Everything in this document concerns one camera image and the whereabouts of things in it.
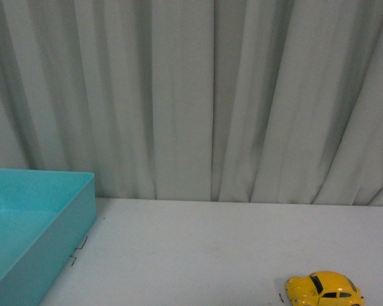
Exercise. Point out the grey pleated curtain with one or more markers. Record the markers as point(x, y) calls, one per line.
point(243, 101)

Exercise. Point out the yellow beetle toy car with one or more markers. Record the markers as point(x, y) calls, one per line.
point(323, 288)

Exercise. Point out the turquoise plastic storage bin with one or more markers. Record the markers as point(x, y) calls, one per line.
point(44, 217)

